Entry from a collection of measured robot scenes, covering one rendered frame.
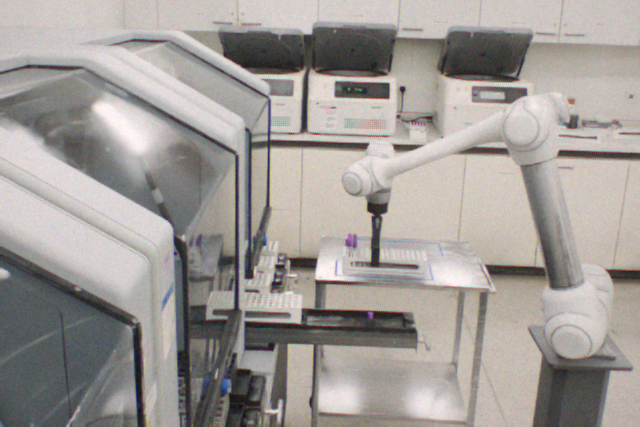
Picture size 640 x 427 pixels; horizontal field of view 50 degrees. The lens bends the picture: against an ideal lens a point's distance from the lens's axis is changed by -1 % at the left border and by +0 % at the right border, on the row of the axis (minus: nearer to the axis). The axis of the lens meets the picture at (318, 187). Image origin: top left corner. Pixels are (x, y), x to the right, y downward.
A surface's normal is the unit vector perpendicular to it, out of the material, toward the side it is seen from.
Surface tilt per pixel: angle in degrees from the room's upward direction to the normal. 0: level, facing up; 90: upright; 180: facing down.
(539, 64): 90
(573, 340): 96
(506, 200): 90
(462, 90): 59
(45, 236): 29
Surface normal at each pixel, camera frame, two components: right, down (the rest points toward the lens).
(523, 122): -0.49, 0.14
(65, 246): 0.51, -0.82
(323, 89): 0.00, -0.25
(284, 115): -0.05, 0.27
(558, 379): -0.72, 0.17
